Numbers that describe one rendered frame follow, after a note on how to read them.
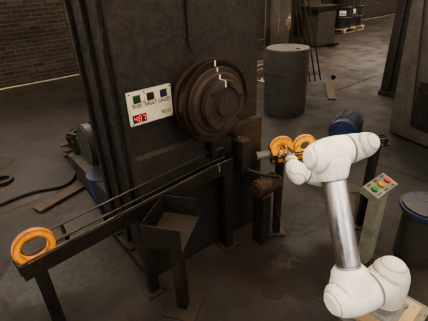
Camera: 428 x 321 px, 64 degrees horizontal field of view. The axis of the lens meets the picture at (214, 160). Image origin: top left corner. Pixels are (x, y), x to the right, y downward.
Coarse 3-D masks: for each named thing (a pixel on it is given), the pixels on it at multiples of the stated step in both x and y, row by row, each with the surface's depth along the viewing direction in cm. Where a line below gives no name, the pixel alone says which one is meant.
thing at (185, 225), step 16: (160, 208) 184; (176, 208) 186; (192, 208) 183; (144, 224) 167; (160, 224) 181; (176, 224) 180; (192, 224) 180; (144, 240) 167; (160, 240) 164; (176, 240) 161; (176, 256) 184; (176, 272) 190; (176, 288) 196; (176, 304) 207; (192, 304) 206; (192, 320) 197
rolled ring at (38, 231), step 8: (24, 232) 154; (32, 232) 155; (40, 232) 157; (48, 232) 160; (16, 240) 152; (24, 240) 154; (48, 240) 161; (16, 248) 152; (48, 248) 163; (16, 256) 154; (24, 256) 158; (32, 256) 161
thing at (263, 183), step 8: (264, 176) 233; (280, 176) 235; (256, 184) 227; (264, 184) 227; (272, 184) 230; (280, 184) 235; (256, 192) 229; (264, 192) 226; (256, 200) 237; (264, 200) 232; (256, 208) 240; (264, 208) 235; (256, 216) 243; (264, 216) 238; (256, 224) 246; (264, 224) 242; (256, 232) 250; (264, 232) 246; (256, 240) 253; (264, 240) 250
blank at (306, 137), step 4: (300, 136) 226; (304, 136) 225; (308, 136) 225; (312, 136) 226; (296, 140) 226; (300, 140) 226; (304, 140) 226; (308, 140) 226; (312, 140) 227; (296, 144) 227; (300, 144) 227; (296, 148) 229; (300, 148) 229; (304, 148) 232
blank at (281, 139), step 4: (280, 136) 225; (284, 136) 225; (276, 140) 224; (280, 140) 225; (284, 140) 225; (288, 140) 225; (272, 144) 226; (276, 144) 226; (288, 144) 226; (292, 144) 227; (272, 148) 227; (276, 148) 228; (284, 148) 232; (292, 148) 229; (272, 152) 229; (276, 152) 229; (280, 152) 229
